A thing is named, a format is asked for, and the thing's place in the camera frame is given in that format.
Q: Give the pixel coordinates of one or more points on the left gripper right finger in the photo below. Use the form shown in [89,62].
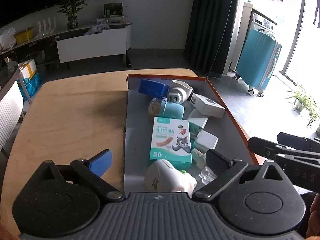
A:
[217,162]

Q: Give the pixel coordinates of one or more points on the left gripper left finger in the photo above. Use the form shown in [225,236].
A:
[100,163]

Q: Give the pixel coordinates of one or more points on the clear repellent liquid bottle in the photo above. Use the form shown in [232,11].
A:
[206,175]

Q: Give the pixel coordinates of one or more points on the white usb charger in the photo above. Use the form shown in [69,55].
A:
[205,141]

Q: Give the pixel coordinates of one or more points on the adhesive bandage box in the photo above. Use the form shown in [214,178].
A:
[171,141]

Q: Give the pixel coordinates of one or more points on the white mosquito repellent heater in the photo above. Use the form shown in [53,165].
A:
[162,176]

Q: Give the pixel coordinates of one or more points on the white charger product box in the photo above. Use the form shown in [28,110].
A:
[207,106]

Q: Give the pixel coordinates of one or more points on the white socket adapter plug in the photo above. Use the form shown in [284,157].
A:
[179,92]

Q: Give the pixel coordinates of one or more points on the blue packaged pack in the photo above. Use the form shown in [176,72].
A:
[153,89]

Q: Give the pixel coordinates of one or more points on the right hand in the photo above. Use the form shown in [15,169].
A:
[314,222]

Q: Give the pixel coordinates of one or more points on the orange white cardboard box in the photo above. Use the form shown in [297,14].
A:
[232,141]

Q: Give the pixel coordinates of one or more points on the spider plant by window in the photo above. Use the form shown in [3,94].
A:
[302,100]

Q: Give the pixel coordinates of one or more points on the teal toothpick jar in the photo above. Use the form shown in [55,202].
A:
[162,108]

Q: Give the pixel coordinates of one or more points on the blue plastic bag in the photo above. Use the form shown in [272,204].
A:
[32,85]

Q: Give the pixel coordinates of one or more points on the teal suitcase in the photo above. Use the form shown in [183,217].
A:
[258,60]

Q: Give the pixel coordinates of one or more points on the dark curtain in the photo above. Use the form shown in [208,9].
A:
[209,35]

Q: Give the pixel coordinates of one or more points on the white yellow carton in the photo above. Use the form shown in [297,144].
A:
[28,69]

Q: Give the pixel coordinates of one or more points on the white tv console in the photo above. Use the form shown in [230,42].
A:
[74,45]

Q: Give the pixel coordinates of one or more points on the white wifi router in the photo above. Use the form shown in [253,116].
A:
[46,26]

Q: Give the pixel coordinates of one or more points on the yellow box on console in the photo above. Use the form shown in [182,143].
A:
[24,35]

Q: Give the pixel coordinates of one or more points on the white plastic bag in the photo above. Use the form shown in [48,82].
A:
[7,39]

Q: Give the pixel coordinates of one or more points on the potted plant in vase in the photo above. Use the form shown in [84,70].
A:
[70,8]

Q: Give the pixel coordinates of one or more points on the hanging clothes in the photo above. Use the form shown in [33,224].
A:
[316,12]

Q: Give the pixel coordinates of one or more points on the dark photo frame box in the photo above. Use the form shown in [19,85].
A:
[113,9]

